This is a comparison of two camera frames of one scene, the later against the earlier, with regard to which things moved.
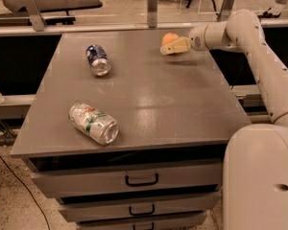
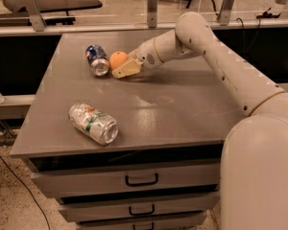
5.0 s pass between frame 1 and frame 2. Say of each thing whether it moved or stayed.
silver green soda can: stayed
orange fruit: moved
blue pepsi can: stayed
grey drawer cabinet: stayed
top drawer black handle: stayed
